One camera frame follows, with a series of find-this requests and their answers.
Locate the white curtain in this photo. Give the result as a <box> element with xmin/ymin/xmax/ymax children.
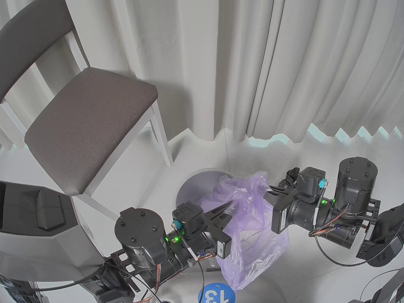
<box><xmin>0</xmin><ymin>0</ymin><xmax>286</xmax><ymax>151</ymax></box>
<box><xmin>246</xmin><ymin>0</ymin><xmax>404</xmax><ymax>143</ymax></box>

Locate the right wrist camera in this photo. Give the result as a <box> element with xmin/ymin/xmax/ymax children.
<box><xmin>296</xmin><ymin>167</ymin><xmax>329</xmax><ymax>205</ymax></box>

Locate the grey padded white chair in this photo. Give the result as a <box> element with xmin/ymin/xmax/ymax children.
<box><xmin>0</xmin><ymin>0</ymin><xmax>174</xmax><ymax>225</ymax></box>

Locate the black cable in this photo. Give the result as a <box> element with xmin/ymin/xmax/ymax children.
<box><xmin>186</xmin><ymin>246</ymin><xmax>207</xmax><ymax>299</ymax></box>
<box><xmin>0</xmin><ymin>262</ymin><xmax>106</xmax><ymax>288</ymax></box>
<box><xmin>315</xmin><ymin>235</ymin><xmax>371</xmax><ymax>267</ymax></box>

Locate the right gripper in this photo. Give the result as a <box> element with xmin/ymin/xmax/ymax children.
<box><xmin>267</xmin><ymin>184</ymin><xmax>334</xmax><ymax>235</ymax></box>

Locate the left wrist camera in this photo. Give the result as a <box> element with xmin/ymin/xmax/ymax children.
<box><xmin>172</xmin><ymin>202</ymin><xmax>206</xmax><ymax>237</ymax></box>

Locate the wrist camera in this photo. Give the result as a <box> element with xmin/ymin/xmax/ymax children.
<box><xmin>296</xmin><ymin>167</ymin><xmax>329</xmax><ymax>205</ymax></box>
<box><xmin>172</xmin><ymin>202</ymin><xmax>206</xmax><ymax>237</ymax></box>

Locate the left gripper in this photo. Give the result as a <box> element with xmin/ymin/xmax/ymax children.
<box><xmin>167</xmin><ymin>200</ymin><xmax>237</xmax><ymax>266</ymax></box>

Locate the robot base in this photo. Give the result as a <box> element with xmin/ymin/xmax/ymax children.
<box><xmin>158</xmin><ymin>262</ymin><xmax>286</xmax><ymax>303</ymax></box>

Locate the black plastic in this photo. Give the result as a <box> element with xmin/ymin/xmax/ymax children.
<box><xmin>278</xmin><ymin>167</ymin><xmax>300</xmax><ymax>190</ymax></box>

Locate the purple plastic bag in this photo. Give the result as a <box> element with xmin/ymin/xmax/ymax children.
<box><xmin>200</xmin><ymin>171</ymin><xmax>290</xmax><ymax>291</ymax></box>

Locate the white trash bin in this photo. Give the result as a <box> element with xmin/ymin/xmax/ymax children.
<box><xmin>175</xmin><ymin>168</ymin><xmax>235</xmax><ymax>212</ymax></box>

